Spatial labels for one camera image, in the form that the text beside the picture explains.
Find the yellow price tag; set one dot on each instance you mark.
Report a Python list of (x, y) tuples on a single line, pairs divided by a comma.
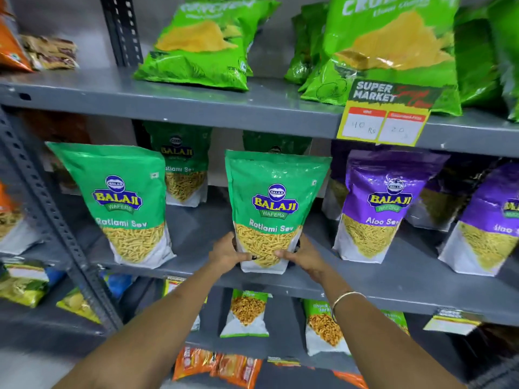
[(385, 117)]

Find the person's left hand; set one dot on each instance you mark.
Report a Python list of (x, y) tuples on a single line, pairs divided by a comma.
[(224, 255)]

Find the small green white packet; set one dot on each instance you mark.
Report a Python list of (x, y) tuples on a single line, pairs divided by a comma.
[(246, 313), (324, 330), (397, 320), (172, 285)]

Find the purple snack packet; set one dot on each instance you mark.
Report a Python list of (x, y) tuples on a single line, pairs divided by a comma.
[(438, 202), (385, 190), (336, 186), (486, 230)]

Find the dark red snack packet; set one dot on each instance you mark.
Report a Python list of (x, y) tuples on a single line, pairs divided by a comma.
[(56, 129)]

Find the yellow green snack packet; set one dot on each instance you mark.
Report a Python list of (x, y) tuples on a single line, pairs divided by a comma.
[(22, 285)]

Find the grey metal shelf rack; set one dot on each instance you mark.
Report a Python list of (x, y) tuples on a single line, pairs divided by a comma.
[(121, 93)]

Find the person's left forearm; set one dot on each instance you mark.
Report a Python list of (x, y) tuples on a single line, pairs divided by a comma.
[(154, 332)]

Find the brown snack packet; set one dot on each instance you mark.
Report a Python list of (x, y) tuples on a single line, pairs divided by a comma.
[(50, 52)]

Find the small orange packet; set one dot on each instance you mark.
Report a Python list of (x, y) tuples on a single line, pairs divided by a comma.
[(239, 370), (352, 380), (194, 362)]

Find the person's right thumb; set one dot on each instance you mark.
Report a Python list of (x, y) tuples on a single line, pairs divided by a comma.
[(284, 255)]

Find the person's left thumb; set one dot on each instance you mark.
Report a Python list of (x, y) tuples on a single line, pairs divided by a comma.
[(248, 257)]

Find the orange and white snack packet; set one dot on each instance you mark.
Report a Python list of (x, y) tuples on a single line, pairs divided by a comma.
[(12, 226)]

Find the gold bangle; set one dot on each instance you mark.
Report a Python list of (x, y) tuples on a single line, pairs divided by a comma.
[(344, 297)]

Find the light green chips bag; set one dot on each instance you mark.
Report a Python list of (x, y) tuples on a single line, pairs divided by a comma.
[(476, 60), (507, 44), (202, 40), (389, 44), (306, 48)]

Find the person's right forearm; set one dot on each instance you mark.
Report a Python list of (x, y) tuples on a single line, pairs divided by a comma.
[(385, 348)]

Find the blue snack packet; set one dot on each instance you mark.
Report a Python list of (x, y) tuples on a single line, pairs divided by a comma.
[(117, 284), (54, 276)]

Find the person's right hand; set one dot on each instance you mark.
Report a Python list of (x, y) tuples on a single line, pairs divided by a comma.
[(308, 259)]

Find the small shelf label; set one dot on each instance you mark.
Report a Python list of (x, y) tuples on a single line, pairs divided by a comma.
[(284, 361), (452, 321)]

